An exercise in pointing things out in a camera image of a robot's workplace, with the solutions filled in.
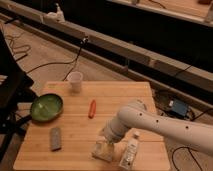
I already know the white sponge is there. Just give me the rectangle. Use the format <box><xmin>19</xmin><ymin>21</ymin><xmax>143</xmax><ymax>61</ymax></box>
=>
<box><xmin>92</xmin><ymin>141</ymin><xmax>114</xmax><ymax>162</ymax></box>

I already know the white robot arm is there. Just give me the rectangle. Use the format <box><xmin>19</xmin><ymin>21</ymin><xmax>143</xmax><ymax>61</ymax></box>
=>
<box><xmin>100</xmin><ymin>100</ymin><xmax>213</xmax><ymax>156</ymax></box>

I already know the green ceramic bowl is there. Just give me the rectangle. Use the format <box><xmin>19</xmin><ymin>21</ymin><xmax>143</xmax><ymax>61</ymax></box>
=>
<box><xmin>30</xmin><ymin>93</ymin><xmax>63</xmax><ymax>122</ymax></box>

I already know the orange carrot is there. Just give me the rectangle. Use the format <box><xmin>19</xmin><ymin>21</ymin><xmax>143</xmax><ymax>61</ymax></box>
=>
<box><xmin>88</xmin><ymin>100</ymin><xmax>96</xmax><ymax>119</ymax></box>

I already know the white squeeze bottle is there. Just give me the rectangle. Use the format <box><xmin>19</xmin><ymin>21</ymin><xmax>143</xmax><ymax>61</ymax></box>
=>
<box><xmin>119</xmin><ymin>131</ymin><xmax>140</xmax><ymax>171</ymax></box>

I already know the wooden table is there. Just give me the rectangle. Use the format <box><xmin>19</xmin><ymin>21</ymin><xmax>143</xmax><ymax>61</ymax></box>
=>
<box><xmin>13</xmin><ymin>80</ymin><xmax>171</xmax><ymax>171</ymax></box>

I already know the grey rectangular block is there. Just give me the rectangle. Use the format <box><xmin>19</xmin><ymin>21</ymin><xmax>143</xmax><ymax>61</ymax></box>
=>
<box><xmin>50</xmin><ymin>127</ymin><xmax>62</xmax><ymax>151</ymax></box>

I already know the blue power box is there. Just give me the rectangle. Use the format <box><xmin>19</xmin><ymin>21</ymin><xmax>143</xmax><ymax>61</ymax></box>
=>
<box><xmin>169</xmin><ymin>99</ymin><xmax>189</xmax><ymax>117</ymax></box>

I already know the long wooden beam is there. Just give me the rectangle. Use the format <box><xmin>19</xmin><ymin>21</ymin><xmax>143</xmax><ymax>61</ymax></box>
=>
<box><xmin>0</xmin><ymin>0</ymin><xmax>213</xmax><ymax>93</ymax></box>

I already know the black chair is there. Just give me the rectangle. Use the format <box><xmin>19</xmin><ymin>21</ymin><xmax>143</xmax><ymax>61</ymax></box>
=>
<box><xmin>0</xmin><ymin>31</ymin><xmax>37</xmax><ymax>162</ymax></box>

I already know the white object on beam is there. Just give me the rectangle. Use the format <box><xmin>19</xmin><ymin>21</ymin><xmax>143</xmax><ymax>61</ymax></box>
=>
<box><xmin>46</xmin><ymin>3</ymin><xmax>65</xmax><ymax>22</ymax></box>

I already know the black cable at right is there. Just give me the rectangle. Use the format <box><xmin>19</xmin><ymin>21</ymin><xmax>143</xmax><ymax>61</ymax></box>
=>
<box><xmin>171</xmin><ymin>108</ymin><xmax>213</xmax><ymax>171</ymax></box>

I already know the black cable on floor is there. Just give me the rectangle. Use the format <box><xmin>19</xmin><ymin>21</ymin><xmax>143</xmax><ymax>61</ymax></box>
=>
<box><xmin>25</xmin><ymin>37</ymin><xmax>90</xmax><ymax>82</ymax></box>

